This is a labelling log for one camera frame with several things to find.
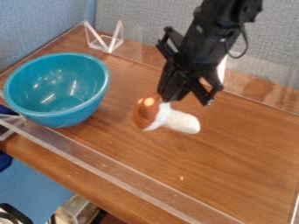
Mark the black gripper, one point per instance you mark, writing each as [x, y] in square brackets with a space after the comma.
[190, 71]

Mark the brown white plush mushroom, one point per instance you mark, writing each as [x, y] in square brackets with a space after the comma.
[154, 114]

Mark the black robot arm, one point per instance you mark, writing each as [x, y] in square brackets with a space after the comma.
[222, 18]

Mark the blue bowl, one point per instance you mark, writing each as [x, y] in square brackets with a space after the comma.
[58, 89]

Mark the clear acrylic front barrier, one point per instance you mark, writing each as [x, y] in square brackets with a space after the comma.
[132, 180]

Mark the blue cloth object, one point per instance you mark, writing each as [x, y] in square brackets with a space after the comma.
[6, 160]

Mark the black white object below table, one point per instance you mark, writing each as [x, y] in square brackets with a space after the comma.
[13, 216]

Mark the clear acrylic corner bracket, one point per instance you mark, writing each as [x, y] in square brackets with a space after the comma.
[104, 42]

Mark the clear acrylic left bracket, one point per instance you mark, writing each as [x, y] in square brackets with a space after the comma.
[13, 122]

